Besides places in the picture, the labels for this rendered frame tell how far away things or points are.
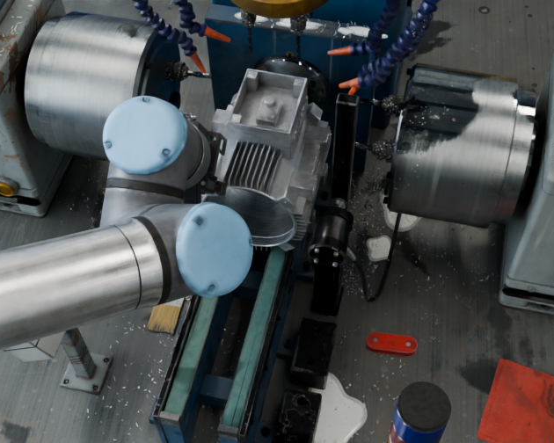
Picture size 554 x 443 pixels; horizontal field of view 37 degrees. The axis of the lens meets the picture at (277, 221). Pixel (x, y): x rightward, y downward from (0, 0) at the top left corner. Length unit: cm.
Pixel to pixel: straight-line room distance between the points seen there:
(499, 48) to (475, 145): 68
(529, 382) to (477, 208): 32
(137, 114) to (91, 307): 26
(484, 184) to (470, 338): 32
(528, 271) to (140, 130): 76
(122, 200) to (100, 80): 48
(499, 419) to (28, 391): 78
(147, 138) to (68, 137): 53
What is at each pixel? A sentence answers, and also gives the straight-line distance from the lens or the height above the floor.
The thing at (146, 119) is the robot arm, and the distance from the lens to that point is 93.
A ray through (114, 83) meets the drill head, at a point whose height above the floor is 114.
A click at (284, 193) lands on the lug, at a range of 126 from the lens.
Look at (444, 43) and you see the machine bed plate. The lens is 194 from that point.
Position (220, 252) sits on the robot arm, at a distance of 80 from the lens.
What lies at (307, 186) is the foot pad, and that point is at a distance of 129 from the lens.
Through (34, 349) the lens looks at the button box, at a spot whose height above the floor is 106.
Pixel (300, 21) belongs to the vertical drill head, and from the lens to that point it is 125.
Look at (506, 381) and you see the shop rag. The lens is 146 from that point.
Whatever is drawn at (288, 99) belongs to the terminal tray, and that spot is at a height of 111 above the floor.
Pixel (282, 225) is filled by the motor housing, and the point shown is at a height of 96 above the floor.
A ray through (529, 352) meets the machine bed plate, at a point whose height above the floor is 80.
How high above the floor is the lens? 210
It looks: 55 degrees down
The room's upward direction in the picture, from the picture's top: 2 degrees counter-clockwise
